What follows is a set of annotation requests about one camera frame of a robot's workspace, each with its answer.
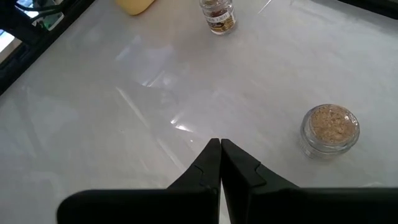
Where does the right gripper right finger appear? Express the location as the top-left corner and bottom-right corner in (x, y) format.
(220, 138), (398, 224)

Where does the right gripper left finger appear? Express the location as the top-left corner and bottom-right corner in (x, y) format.
(57, 138), (221, 224)

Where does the cork-stoppered glass spice jar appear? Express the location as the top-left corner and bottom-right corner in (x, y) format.
(298, 103), (361, 161)
(198, 0), (237, 35)

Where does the yellow plastic bin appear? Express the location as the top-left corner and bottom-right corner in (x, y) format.
(114, 0), (156, 16)

